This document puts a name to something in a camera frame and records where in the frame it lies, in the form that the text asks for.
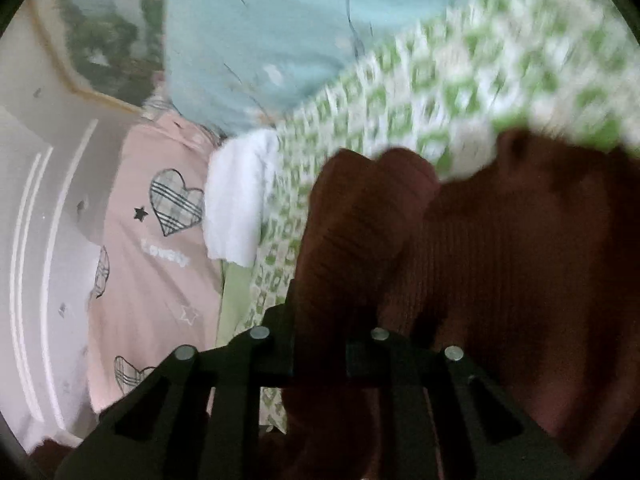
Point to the green white patterned bedsheet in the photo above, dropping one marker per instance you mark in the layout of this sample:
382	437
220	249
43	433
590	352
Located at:
444	88

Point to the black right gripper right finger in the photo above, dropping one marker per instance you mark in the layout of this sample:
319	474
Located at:
421	431

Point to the light blue floral quilt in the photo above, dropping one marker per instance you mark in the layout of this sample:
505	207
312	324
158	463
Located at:
236	65

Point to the plain green bedsheet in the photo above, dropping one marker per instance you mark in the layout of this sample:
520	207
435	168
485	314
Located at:
235	301

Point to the gold framed landscape painting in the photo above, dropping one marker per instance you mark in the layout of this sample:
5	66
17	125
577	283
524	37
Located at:
112	47

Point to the pink heart print pillow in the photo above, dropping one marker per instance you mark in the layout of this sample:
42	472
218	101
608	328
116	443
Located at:
155	286

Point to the dark red knit garment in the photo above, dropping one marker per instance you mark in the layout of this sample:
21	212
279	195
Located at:
530	266

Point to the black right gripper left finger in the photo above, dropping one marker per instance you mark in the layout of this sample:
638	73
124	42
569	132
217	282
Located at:
260	357

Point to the white folded towel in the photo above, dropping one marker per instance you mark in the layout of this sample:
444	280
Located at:
239	179

